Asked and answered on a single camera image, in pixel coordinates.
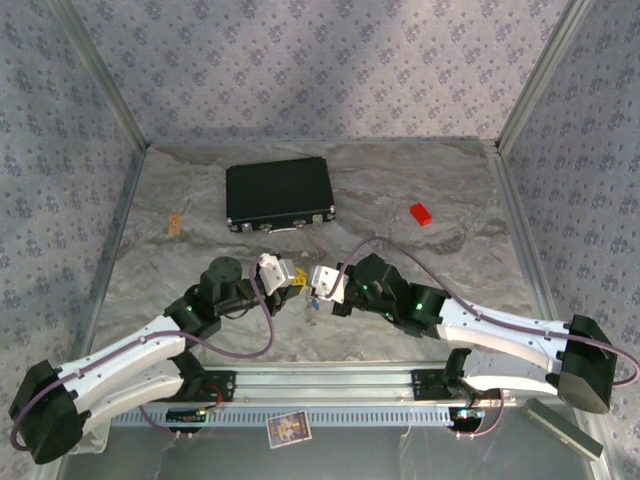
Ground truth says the black controller board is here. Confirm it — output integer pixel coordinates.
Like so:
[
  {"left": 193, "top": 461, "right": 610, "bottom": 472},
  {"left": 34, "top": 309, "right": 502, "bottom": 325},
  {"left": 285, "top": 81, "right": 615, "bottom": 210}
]
[
  {"left": 448, "top": 407, "right": 487, "bottom": 432},
  {"left": 166, "top": 407, "right": 207, "bottom": 425}
]

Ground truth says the slotted grey cable duct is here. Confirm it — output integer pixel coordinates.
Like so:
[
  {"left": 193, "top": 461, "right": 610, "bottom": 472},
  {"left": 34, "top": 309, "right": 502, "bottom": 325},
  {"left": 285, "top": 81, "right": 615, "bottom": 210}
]
[{"left": 110, "top": 404, "right": 456, "bottom": 428}]

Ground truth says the aluminium frame post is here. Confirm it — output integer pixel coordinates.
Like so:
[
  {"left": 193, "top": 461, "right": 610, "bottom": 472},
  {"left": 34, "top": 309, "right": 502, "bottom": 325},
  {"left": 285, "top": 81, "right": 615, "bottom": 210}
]
[
  {"left": 493, "top": 0, "right": 599, "bottom": 154},
  {"left": 49, "top": 0, "right": 152, "bottom": 149}
]

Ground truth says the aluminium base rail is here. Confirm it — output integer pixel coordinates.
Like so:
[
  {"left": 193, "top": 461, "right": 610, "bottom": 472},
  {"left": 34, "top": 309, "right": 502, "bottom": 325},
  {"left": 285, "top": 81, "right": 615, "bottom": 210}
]
[{"left": 202, "top": 366, "right": 506, "bottom": 405}]

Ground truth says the colourful playing card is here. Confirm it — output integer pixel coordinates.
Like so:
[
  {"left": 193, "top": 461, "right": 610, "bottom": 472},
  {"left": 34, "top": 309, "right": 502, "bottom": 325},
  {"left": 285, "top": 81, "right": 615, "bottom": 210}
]
[{"left": 266, "top": 409, "right": 314, "bottom": 450}]

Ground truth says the grey metal bar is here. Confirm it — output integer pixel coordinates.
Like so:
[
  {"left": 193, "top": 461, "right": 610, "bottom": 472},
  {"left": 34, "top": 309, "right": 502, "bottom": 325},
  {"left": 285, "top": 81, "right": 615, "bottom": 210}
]
[{"left": 519, "top": 398, "right": 604, "bottom": 460}]

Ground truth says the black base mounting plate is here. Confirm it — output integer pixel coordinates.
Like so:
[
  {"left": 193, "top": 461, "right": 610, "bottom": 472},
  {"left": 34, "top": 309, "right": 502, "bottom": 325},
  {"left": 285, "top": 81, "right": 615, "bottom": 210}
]
[
  {"left": 411, "top": 368, "right": 451, "bottom": 401},
  {"left": 198, "top": 368, "right": 237, "bottom": 403}
]

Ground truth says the red toy brick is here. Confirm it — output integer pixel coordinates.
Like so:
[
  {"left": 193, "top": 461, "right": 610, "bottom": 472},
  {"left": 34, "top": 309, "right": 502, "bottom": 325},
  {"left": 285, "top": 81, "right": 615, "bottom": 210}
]
[{"left": 409, "top": 202, "right": 433, "bottom": 228}]

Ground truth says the thin purple base cable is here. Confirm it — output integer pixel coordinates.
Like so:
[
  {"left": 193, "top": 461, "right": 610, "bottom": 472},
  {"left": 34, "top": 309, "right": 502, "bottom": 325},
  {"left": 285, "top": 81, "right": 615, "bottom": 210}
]
[
  {"left": 138, "top": 405, "right": 197, "bottom": 440},
  {"left": 455, "top": 392, "right": 506, "bottom": 440}
]

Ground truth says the aluminium frame side rail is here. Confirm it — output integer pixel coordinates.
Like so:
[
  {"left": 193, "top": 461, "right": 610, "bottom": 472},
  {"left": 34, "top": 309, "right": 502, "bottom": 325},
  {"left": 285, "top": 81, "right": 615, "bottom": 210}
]
[
  {"left": 37, "top": 143, "right": 151, "bottom": 480},
  {"left": 487, "top": 142, "right": 621, "bottom": 480}
]

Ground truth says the black ribbed carrying case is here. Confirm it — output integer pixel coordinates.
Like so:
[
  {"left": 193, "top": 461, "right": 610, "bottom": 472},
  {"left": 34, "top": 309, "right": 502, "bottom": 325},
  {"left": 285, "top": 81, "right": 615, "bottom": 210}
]
[{"left": 224, "top": 156, "right": 337, "bottom": 235}]

